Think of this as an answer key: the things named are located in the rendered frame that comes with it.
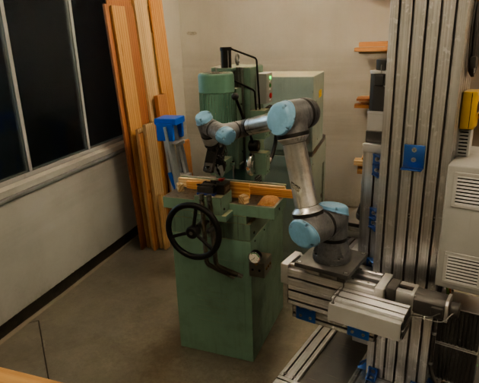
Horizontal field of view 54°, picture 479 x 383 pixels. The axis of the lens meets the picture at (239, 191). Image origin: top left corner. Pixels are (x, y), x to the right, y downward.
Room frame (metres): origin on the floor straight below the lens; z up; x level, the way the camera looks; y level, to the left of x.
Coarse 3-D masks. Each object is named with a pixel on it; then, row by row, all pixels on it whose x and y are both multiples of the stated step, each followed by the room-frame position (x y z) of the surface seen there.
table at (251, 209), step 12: (180, 192) 2.33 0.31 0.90; (192, 192) 2.33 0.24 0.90; (168, 204) 2.27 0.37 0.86; (240, 204) 2.12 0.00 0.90; (252, 204) 2.11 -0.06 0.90; (276, 204) 2.10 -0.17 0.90; (192, 216) 2.11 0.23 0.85; (216, 216) 2.07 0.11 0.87; (228, 216) 2.08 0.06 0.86; (252, 216) 2.10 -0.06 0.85; (264, 216) 2.08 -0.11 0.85; (276, 216) 2.09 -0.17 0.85
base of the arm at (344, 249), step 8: (344, 240) 1.65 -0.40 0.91; (320, 248) 1.66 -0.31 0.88; (328, 248) 1.64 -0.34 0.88; (336, 248) 1.63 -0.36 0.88; (344, 248) 1.65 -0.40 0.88; (312, 256) 1.70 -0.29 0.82; (320, 256) 1.65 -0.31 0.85; (328, 256) 1.63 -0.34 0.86; (336, 256) 1.63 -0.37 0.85; (344, 256) 1.63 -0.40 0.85; (328, 264) 1.62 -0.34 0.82; (336, 264) 1.62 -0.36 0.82
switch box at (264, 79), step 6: (264, 72) 2.59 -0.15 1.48; (270, 72) 2.59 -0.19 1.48; (264, 78) 2.53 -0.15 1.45; (264, 84) 2.53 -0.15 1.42; (264, 90) 2.53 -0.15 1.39; (270, 90) 2.58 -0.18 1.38; (264, 96) 2.53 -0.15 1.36; (258, 102) 2.55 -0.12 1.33; (264, 102) 2.53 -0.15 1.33; (270, 102) 2.59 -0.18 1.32
